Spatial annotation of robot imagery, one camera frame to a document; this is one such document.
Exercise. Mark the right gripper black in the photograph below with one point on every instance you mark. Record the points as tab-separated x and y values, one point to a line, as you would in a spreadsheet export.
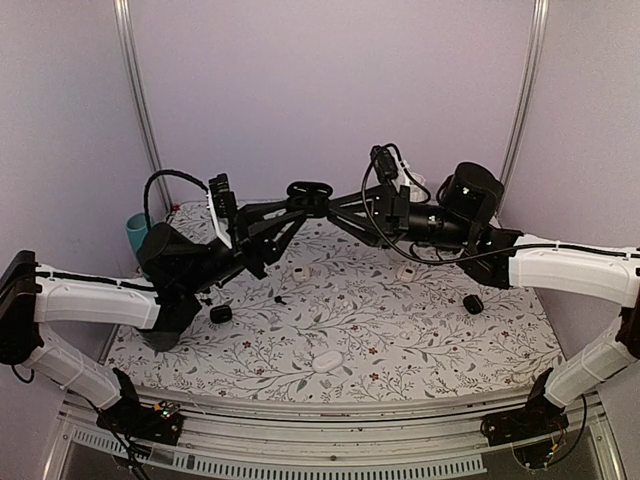
389	212

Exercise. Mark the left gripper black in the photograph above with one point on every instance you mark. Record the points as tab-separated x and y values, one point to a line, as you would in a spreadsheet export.
253	235

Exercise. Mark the black oval case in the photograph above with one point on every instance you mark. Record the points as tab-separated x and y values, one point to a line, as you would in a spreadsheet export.
310	198

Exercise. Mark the black round earbud case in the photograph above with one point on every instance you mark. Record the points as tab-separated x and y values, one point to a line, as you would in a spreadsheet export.
473	304

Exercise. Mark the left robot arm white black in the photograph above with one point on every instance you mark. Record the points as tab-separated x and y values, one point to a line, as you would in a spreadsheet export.
161	304

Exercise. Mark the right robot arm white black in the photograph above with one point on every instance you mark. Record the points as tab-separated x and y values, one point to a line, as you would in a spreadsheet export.
506	258

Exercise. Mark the small black earbud case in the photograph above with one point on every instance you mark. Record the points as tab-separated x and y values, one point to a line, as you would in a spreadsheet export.
220	314

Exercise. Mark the white earbud case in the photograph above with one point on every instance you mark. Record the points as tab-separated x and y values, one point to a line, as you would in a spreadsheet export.
327	361

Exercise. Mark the white ribbed vase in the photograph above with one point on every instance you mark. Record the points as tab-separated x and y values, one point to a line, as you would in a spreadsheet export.
419	193

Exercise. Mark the floral table mat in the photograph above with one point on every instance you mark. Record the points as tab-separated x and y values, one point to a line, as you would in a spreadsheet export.
399	340

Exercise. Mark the teal cup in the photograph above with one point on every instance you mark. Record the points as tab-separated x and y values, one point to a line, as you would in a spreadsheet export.
136	230

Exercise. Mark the dark grey mug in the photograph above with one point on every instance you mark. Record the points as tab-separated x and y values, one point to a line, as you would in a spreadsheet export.
159	341

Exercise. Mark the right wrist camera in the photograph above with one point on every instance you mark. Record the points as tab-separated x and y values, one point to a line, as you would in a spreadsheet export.
389	166

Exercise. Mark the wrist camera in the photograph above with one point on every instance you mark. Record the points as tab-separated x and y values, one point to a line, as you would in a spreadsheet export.
389	166
222	207

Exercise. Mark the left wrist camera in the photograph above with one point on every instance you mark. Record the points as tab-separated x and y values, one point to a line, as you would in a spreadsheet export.
222	207

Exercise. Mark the right metal corner post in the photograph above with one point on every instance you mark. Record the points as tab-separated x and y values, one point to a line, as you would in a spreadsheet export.
533	55

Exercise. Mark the metal corner post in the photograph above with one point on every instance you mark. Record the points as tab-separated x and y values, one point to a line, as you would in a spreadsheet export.
124	26
533	55

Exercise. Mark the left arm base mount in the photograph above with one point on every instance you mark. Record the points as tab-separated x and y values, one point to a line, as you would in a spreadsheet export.
132	420

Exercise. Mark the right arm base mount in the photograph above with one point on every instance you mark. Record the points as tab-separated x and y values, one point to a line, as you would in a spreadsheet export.
537	417

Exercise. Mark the left metal corner post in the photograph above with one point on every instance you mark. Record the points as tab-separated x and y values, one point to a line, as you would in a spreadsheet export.
124	26

